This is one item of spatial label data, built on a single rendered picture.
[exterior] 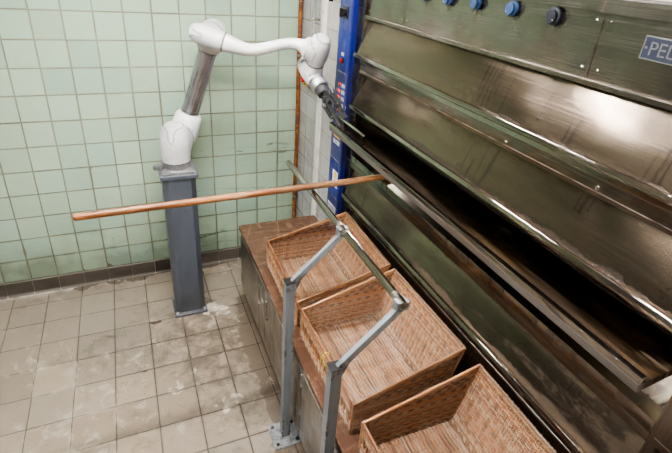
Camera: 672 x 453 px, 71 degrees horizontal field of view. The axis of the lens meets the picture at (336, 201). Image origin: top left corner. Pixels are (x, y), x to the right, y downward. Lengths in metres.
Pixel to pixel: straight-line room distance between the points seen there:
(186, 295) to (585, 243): 2.43
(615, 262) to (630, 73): 0.47
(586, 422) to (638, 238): 0.58
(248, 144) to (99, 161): 0.95
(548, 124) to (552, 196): 0.21
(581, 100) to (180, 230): 2.24
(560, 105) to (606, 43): 0.20
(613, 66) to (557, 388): 0.95
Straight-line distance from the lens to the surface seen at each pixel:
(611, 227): 1.42
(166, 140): 2.73
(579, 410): 1.66
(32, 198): 3.46
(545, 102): 1.51
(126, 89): 3.18
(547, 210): 1.52
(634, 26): 1.37
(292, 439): 2.62
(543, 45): 1.54
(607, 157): 1.36
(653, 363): 1.35
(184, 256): 3.04
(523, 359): 1.75
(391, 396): 1.90
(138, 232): 3.57
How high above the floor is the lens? 2.14
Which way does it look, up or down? 27 degrees down
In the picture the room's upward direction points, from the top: 5 degrees clockwise
